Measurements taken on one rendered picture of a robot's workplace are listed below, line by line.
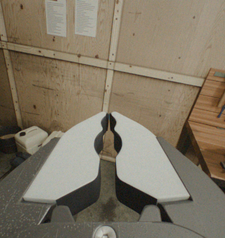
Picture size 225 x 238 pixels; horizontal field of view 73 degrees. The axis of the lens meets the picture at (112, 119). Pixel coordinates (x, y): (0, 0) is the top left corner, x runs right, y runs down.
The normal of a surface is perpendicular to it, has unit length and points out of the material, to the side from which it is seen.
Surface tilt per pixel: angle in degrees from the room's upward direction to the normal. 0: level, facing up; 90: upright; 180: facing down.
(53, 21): 90
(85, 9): 90
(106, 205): 0
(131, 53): 90
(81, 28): 90
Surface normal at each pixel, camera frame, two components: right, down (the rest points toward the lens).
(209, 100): -0.23, 0.44
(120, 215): 0.14, -0.87
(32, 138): 0.70, -0.33
